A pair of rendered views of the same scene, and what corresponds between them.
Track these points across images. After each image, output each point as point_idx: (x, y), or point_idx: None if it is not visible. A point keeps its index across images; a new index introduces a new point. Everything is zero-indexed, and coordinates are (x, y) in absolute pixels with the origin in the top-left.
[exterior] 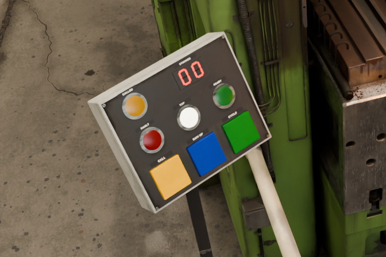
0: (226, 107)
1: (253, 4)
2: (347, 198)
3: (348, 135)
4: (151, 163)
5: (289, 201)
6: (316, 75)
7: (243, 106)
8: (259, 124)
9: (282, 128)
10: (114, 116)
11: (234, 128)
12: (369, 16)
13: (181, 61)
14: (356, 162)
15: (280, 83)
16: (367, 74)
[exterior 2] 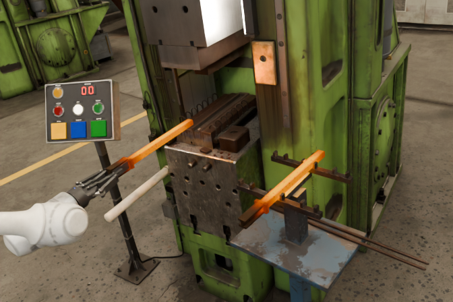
0: (96, 113)
1: (155, 81)
2: (179, 212)
3: (170, 168)
4: (54, 120)
5: None
6: None
7: (105, 117)
8: (110, 130)
9: None
10: (48, 92)
11: (95, 125)
12: (218, 114)
13: (85, 83)
14: (178, 189)
15: None
16: (185, 138)
